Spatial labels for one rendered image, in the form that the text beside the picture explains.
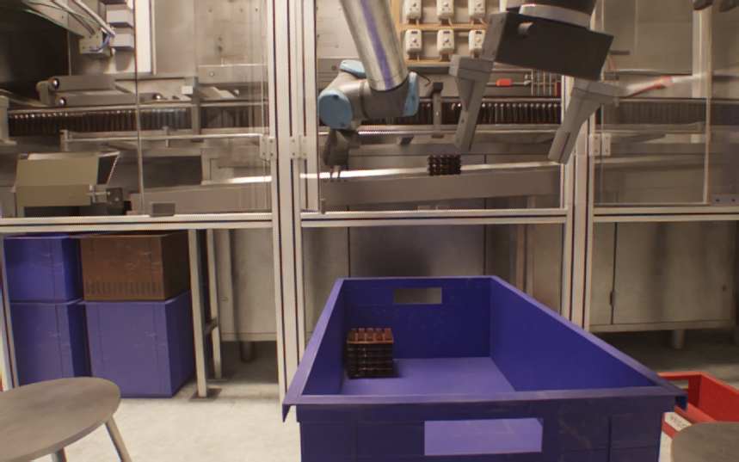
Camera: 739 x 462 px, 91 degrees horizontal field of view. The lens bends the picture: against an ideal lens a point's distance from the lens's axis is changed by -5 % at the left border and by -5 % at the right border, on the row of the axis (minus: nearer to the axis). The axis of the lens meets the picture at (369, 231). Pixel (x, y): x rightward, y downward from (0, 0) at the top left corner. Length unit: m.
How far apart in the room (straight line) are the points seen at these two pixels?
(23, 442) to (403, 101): 0.91
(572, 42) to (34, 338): 1.61
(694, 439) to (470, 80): 0.64
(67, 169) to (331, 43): 1.08
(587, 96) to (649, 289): 1.35
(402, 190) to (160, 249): 0.77
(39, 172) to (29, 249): 0.25
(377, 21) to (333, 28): 1.05
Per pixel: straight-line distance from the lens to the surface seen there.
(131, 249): 1.37
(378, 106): 0.88
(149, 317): 1.39
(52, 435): 0.85
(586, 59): 0.51
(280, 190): 1.10
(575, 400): 0.44
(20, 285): 1.61
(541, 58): 0.48
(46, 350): 1.62
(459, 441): 0.72
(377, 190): 1.15
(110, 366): 1.51
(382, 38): 0.77
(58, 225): 1.40
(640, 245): 1.76
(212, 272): 1.40
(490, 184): 1.21
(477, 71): 0.46
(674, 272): 1.87
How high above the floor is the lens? 0.62
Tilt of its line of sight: 4 degrees down
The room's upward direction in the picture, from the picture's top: 1 degrees counter-clockwise
